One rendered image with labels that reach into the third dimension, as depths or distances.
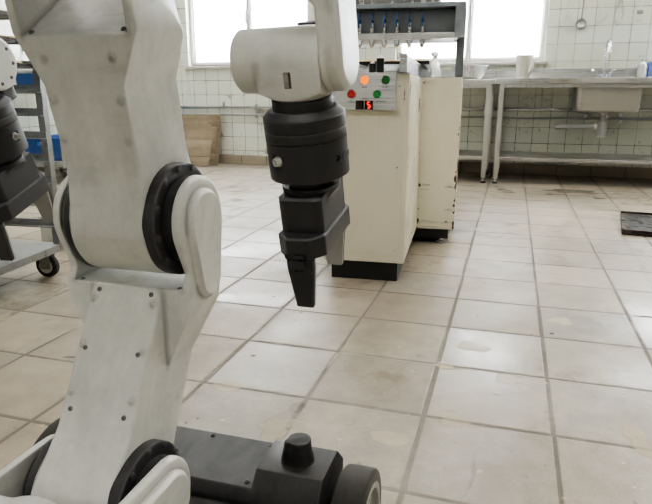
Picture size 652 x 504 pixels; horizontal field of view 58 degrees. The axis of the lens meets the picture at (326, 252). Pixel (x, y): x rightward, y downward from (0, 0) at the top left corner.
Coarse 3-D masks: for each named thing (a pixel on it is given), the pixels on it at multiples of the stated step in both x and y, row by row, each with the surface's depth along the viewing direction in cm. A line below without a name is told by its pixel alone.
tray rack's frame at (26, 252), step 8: (16, 240) 256; (16, 248) 243; (24, 248) 243; (32, 248) 243; (40, 248) 243; (48, 248) 243; (56, 248) 248; (16, 256) 231; (24, 256) 231; (32, 256) 233; (40, 256) 238; (48, 256) 252; (0, 264) 220; (8, 264) 221; (16, 264) 225; (24, 264) 229; (40, 264) 253; (48, 264) 253; (0, 272) 217
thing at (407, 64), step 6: (402, 54) 220; (402, 60) 221; (408, 60) 225; (414, 60) 250; (402, 66) 222; (408, 66) 227; (414, 66) 253; (420, 66) 285; (414, 72) 254; (420, 72) 288; (426, 72) 331
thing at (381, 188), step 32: (416, 96) 258; (352, 128) 235; (384, 128) 232; (416, 128) 269; (352, 160) 238; (384, 160) 235; (416, 160) 280; (352, 192) 241; (384, 192) 238; (416, 192) 292; (352, 224) 244; (384, 224) 241; (352, 256) 248; (384, 256) 245
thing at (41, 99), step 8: (32, 72) 232; (40, 80) 233; (40, 96) 234; (40, 104) 235; (40, 120) 237; (48, 120) 239; (40, 128) 238; (48, 128) 239; (48, 136) 239; (48, 144) 239; (48, 152) 240; (48, 168) 242; (48, 184) 244; (56, 184) 246; (56, 240) 250
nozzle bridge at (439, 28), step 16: (368, 16) 296; (400, 16) 293; (416, 16) 291; (432, 16) 289; (448, 16) 288; (464, 16) 278; (368, 32) 298; (400, 32) 294; (416, 32) 293; (432, 32) 287; (448, 32) 285; (464, 32) 280; (464, 48) 296
